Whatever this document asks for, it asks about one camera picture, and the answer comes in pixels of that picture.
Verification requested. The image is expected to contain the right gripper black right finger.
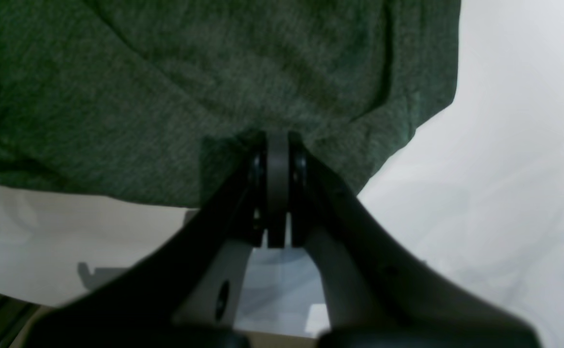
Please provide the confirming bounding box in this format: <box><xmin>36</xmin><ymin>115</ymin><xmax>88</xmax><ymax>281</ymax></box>
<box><xmin>288</xmin><ymin>133</ymin><xmax>540</xmax><ymax>348</ymax></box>

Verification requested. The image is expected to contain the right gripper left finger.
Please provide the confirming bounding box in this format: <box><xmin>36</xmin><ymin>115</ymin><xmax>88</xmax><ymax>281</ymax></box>
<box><xmin>24</xmin><ymin>134</ymin><xmax>267</xmax><ymax>348</ymax></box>

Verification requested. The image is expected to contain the dark green t-shirt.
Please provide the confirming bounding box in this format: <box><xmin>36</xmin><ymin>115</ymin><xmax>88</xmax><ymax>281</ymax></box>
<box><xmin>0</xmin><ymin>0</ymin><xmax>461</xmax><ymax>207</ymax></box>

